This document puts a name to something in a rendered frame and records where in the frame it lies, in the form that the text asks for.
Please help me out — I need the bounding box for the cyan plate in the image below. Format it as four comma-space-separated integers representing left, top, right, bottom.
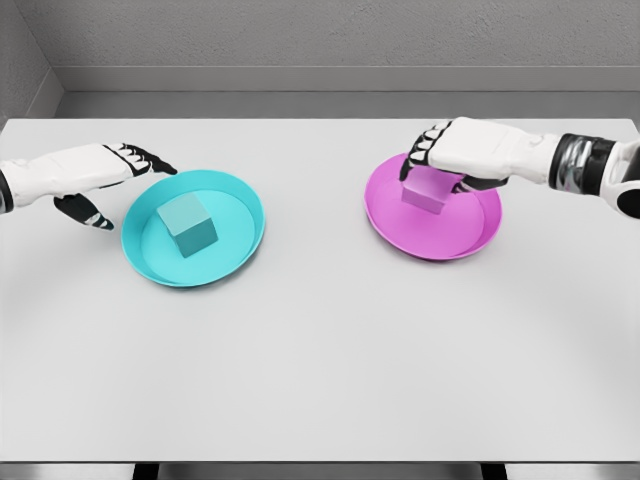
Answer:
121, 168, 267, 288

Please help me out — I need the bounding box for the magenta block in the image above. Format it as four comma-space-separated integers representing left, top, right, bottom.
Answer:
401, 164, 462, 216

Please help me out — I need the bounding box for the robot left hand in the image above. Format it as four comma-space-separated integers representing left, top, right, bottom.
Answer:
36, 143, 179, 232

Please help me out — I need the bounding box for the cyan block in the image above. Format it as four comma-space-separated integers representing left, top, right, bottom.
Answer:
156, 193, 220, 260

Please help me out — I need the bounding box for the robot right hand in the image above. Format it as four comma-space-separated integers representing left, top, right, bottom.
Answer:
398, 116, 526, 194

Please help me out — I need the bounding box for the magenta plate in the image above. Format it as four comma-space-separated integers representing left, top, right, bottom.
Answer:
363, 152, 503, 262

